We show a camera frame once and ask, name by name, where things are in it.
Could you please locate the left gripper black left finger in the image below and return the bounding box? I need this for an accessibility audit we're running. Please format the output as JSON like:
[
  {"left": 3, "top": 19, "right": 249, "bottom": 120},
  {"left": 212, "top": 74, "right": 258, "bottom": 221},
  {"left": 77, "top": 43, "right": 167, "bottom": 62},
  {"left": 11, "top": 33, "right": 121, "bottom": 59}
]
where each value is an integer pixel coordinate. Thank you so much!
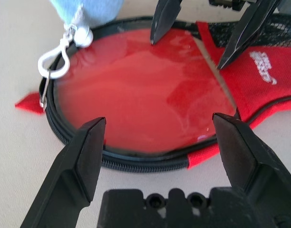
[{"left": 19, "top": 116, "right": 106, "bottom": 228}]

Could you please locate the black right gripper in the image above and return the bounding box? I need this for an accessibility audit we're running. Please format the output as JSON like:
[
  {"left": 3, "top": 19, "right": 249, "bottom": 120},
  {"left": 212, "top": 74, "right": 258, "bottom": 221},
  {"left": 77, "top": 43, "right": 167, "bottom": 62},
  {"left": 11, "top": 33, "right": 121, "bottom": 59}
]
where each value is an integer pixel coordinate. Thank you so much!
[{"left": 150, "top": 0, "right": 281, "bottom": 70}]

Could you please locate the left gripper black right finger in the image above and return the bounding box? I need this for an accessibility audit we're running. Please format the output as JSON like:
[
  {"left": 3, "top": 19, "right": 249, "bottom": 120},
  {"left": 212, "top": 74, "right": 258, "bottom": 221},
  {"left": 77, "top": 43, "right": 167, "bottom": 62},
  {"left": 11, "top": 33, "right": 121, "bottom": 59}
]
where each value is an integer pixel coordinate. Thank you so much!
[{"left": 212, "top": 113, "right": 291, "bottom": 228}]

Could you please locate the red black paddle case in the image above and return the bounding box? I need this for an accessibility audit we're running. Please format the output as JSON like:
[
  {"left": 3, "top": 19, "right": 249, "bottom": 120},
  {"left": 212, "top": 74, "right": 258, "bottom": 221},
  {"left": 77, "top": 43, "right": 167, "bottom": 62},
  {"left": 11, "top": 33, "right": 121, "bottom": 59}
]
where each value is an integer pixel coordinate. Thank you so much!
[{"left": 14, "top": 13, "right": 291, "bottom": 171}]

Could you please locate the red ping-pong paddle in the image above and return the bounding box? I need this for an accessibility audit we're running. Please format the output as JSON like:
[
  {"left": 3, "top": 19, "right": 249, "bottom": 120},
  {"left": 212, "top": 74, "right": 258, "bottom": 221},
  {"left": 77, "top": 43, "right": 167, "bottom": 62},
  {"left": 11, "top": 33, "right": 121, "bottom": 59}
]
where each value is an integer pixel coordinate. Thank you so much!
[{"left": 56, "top": 28, "right": 237, "bottom": 153}]

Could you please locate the grey plush fish keychain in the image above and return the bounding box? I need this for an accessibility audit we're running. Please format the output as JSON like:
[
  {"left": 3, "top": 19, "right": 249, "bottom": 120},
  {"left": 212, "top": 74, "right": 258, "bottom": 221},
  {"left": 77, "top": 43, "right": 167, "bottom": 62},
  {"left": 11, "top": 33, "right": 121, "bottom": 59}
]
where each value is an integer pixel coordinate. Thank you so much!
[{"left": 38, "top": 0, "right": 124, "bottom": 80}]

